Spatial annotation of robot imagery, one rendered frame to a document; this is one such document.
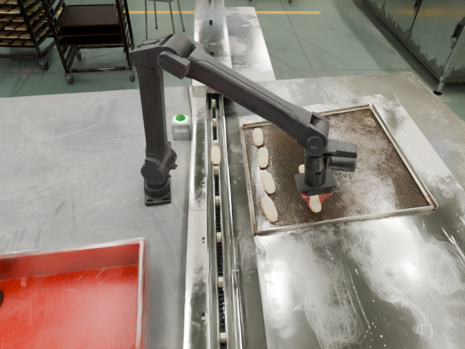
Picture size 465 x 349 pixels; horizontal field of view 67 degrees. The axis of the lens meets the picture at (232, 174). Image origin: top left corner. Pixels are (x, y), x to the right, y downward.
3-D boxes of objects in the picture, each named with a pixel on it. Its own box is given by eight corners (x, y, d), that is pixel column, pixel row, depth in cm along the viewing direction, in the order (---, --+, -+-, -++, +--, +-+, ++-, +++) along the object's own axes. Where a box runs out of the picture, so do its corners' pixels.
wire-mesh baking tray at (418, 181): (239, 127, 133) (239, 124, 132) (372, 106, 130) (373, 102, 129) (253, 235, 97) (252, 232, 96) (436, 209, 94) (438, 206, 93)
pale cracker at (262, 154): (257, 148, 122) (257, 146, 122) (268, 147, 122) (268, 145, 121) (257, 168, 115) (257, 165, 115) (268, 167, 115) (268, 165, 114)
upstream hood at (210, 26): (196, 3, 243) (196, -11, 237) (222, 3, 244) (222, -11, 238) (192, 100, 153) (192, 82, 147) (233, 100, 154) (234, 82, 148)
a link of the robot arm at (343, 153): (311, 116, 86) (306, 136, 80) (360, 118, 83) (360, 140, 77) (311, 154, 94) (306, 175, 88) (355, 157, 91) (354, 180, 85)
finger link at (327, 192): (331, 210, 99) (333, 187, 92) (306, 214, 99) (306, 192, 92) (325, 192, 103) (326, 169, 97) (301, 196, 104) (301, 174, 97)
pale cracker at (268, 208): (258, 199, 106) (257, 196, 105) (270, 195, 106) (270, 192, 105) (268, 224, 99) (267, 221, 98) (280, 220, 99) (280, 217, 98)
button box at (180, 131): (174, 135, 145) (171, 113, 137) (193, 135, 145) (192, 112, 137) (173, 148, 139) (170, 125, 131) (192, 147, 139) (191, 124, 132)
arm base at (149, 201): (145, 180, 121) (144, 206, 112) (141, 163, 115) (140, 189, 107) (170, 178, 122) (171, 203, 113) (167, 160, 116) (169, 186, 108)
